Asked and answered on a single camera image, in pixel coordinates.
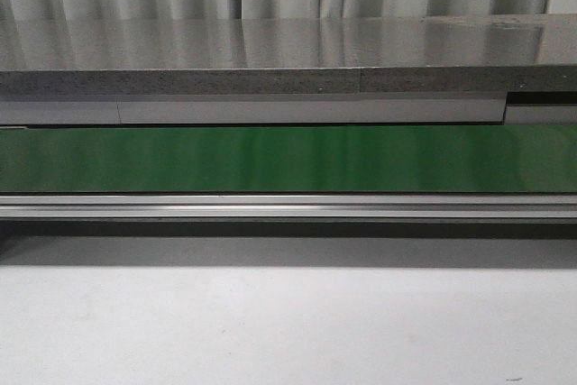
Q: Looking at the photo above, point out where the front aluminium conveyor rail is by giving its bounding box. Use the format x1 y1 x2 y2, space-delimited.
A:
1 193 576 221

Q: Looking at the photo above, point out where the green conveyor belt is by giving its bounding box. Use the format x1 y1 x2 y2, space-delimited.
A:
1 124 576 194

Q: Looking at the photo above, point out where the rear grey conveyor guard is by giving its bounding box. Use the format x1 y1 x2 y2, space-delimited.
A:
1 91 576 127

